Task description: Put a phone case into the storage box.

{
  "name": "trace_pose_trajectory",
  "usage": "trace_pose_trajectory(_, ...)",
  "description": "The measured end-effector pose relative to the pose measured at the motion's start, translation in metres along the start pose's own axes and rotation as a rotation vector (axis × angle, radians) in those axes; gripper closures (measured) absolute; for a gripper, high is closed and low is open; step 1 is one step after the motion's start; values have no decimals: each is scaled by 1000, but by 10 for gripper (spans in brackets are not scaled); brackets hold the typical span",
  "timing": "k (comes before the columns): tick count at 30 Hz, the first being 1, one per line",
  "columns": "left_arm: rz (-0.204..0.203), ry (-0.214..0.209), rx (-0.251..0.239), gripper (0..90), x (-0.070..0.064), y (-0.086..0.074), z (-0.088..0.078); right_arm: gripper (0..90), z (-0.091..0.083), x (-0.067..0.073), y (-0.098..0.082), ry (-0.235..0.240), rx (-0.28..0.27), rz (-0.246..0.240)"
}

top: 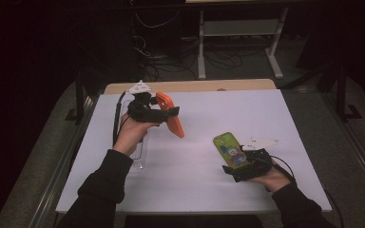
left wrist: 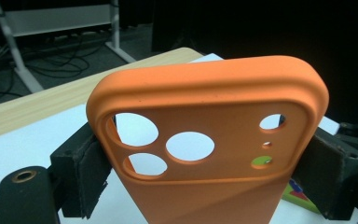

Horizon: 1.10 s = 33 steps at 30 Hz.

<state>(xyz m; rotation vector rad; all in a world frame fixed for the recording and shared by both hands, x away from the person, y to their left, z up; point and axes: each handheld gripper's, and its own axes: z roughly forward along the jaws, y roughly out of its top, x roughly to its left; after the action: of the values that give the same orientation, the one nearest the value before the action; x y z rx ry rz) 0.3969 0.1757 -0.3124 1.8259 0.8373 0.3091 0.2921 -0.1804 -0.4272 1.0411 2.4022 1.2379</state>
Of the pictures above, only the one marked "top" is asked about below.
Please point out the green cartoon phone case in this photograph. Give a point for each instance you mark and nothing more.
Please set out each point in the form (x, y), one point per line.
(229, 150)

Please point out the orange phone case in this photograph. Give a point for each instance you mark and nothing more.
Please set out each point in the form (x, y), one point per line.
(172, 125)

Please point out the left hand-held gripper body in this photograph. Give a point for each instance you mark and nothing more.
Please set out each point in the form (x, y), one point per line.
(142, 110)

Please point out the black metal stand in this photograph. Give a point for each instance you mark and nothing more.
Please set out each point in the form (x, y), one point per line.
(342, 95)
(80, 95)

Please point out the white metal desk frame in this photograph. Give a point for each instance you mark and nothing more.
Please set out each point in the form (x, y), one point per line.
(240, 28)

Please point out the person's right hand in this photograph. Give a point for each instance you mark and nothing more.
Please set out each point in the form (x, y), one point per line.
(274, 180)

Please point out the black tripod legs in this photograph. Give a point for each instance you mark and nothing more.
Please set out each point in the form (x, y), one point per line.
(310, 76)

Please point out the aluminium frame rail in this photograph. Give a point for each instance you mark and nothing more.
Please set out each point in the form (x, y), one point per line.
(355, 148)
(60, 171)

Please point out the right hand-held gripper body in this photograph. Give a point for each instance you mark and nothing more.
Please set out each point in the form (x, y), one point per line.
(256, 164)

